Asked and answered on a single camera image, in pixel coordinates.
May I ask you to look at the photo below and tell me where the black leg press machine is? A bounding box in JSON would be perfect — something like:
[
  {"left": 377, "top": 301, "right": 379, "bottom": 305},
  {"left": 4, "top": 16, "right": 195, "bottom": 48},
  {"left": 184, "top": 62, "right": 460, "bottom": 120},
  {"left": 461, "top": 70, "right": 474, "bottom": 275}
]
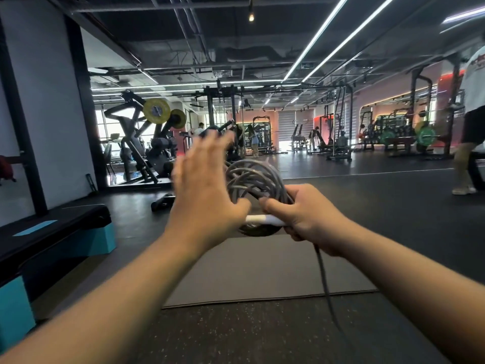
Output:
[{"left": 103, "top": 90, "right": 187, "bottom": 185}]

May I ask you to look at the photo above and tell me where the long ceiling light strip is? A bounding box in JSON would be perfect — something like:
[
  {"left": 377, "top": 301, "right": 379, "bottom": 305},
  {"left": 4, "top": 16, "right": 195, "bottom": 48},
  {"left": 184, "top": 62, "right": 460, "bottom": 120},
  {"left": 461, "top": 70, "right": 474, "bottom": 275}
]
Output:
[
  {"left": 282, "top": 0, "right": 351, "bottom": 82},
  {"left": 302, "top": 0, "right": 399, "bottom": 83}
]

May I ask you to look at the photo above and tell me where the red padded equipment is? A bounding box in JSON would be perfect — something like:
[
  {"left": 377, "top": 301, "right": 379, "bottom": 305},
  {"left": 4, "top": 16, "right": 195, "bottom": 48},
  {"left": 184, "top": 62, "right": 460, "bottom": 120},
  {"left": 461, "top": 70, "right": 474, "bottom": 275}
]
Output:
[{"left": 0, "top": 155, "right": 17, "bottom": 183}]

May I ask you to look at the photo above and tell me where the grey jump rope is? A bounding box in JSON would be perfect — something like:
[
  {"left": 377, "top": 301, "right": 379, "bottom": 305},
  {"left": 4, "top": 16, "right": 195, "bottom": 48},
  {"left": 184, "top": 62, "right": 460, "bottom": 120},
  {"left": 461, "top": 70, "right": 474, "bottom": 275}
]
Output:
[{"left": 225, "top": 159, "right": 358, "bottom": 351}]

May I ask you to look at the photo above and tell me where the black and teal step platform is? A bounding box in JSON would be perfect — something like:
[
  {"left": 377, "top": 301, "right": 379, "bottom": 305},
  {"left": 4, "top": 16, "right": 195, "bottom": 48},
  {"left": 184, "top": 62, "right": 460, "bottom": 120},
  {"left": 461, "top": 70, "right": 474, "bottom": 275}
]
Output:
[{"left": 0, "top": 204, "right": 117, "bottom": 354}]

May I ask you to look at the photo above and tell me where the person's right forearm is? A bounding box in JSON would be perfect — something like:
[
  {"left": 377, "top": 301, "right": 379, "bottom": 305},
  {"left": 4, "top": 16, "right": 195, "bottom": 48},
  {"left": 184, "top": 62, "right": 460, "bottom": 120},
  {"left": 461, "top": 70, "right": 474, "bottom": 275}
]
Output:
[{"left": 333, "top": 218, "right": 485, "bottom": 364}]

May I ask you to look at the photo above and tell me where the small yellow weight plate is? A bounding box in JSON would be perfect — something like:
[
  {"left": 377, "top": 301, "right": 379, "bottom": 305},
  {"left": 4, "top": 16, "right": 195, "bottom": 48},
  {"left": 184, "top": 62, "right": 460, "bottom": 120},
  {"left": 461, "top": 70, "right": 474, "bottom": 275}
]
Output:
[{"left": 170, "top": 108, "right": 187, "bottom": 129}]

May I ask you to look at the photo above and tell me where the large green weight plate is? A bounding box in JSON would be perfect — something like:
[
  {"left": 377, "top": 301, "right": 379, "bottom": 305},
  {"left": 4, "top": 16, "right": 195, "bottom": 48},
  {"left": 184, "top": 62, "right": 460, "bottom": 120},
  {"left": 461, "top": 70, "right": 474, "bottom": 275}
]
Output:
[{"left": 417, "top": 126, "right": 437, "bottom": 147}]

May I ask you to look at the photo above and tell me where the grey exercise mat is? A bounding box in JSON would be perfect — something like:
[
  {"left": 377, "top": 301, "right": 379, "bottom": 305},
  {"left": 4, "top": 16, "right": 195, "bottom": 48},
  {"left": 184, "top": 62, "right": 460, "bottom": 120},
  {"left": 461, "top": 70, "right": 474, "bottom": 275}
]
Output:
[{"left": 163, "top": 233, "right": 378, "bottom": 310}]

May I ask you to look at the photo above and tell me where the black object on floor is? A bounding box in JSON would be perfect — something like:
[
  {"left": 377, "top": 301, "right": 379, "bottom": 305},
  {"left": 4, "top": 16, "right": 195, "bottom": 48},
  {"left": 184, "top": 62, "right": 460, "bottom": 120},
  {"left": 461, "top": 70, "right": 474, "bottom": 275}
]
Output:
[{"left": 150, "top": 193, "right": 177, "bottom": 213}]

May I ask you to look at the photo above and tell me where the person's left hand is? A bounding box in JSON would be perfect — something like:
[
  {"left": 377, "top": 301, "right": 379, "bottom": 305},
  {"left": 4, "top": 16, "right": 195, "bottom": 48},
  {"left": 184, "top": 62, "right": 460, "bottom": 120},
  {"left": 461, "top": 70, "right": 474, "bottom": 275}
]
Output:
[{"left": 166, "top": 130, "right": 253, "bottom": 257}]

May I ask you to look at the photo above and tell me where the person's left forearm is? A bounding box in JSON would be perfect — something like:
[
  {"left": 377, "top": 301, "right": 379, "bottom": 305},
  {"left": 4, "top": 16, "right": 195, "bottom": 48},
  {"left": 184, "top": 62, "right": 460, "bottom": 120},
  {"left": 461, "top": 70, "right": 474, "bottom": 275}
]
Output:
[{"left": 0, "top": 233, "right": 213, "bottom": 364}]

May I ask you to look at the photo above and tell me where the large yellow weight plate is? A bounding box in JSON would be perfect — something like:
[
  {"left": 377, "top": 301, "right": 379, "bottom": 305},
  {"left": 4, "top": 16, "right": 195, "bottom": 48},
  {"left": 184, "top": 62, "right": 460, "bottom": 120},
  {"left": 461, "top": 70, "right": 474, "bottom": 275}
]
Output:
[{"left": 143, "top": 98, "right": 172, "bottom": 125}]

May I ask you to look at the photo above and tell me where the person's right hand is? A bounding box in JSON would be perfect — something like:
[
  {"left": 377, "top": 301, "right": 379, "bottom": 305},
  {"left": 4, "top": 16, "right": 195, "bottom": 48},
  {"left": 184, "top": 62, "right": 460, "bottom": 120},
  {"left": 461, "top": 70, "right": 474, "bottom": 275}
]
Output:
[{"left": 259, "top": 184, "right": 357, "bottom": 259}]

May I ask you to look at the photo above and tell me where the black squat rack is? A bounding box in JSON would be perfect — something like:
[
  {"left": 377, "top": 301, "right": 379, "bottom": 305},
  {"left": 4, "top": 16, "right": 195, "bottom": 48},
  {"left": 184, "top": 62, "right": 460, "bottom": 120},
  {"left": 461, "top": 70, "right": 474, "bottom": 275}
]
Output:
[{"left": 409, "top": 62, "right": 462, "bottom": 160}]

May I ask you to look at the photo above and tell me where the black cable machine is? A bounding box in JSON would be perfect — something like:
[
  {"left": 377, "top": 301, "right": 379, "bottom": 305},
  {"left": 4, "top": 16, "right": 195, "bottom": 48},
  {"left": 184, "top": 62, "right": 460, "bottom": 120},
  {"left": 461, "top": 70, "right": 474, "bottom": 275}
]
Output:
[{"left": 327, "top": 85, "right": 355, "bottom": 163}]

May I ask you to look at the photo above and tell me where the black steel post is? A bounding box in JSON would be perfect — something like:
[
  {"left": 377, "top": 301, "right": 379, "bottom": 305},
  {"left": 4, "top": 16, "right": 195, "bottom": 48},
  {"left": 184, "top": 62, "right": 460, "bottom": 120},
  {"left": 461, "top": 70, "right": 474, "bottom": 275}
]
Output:
[{"left": 0, "top": 19, "right": 49, "bottom": 217}]

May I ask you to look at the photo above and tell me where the black power rack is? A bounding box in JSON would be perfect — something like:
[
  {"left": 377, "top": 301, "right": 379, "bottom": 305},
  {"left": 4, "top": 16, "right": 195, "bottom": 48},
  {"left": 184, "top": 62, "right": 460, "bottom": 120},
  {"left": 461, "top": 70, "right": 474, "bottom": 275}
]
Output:
[{"left": 202, "top": 85, "right": 248, "bottom": 160}]

